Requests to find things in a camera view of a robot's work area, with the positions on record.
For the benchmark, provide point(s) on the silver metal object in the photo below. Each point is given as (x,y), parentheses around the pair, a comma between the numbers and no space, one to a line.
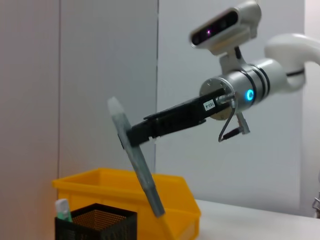
(317,202)

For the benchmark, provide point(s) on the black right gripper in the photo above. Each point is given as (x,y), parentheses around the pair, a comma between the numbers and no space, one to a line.
(185,115)

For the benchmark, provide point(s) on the green pen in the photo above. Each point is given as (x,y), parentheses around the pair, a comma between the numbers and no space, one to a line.
(63,211)

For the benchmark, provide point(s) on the yellow plastic bin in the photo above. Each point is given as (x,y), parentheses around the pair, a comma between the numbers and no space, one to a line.
(120,190)

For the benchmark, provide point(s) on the black mesh pen holder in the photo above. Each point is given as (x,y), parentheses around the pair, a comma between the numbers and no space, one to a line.
(100,225)

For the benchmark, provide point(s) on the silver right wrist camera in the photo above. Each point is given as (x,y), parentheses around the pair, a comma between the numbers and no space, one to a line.
(220,27)

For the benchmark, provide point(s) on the grey pen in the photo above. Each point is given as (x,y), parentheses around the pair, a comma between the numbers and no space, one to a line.
(140,170)

